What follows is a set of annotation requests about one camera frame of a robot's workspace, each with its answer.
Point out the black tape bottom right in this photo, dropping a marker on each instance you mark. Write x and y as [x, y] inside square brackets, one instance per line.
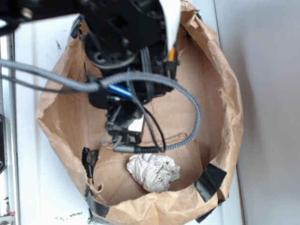
[210, 181]

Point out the black tape bottom left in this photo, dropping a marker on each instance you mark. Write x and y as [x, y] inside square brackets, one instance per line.
[89, 159]

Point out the black tape top left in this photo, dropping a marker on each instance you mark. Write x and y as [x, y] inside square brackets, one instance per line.
[78, 29]

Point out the white tray surface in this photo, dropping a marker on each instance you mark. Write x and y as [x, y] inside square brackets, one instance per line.
[46, 193]

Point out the brown paper bag tray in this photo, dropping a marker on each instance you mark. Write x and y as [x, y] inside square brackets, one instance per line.
[71, 123]

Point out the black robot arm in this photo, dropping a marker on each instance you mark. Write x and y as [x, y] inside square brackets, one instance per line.
[131, 42]

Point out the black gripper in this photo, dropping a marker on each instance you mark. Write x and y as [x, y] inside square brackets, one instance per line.
[125, 117]

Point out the black tape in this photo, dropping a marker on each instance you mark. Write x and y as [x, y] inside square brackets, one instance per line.
[89, 159]
[210, 181]
[78, 29]

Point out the white paper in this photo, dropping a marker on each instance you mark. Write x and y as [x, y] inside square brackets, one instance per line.
[153, 172]

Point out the silver aluminium rail frame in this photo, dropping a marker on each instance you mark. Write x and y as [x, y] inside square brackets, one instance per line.
[9, 186]

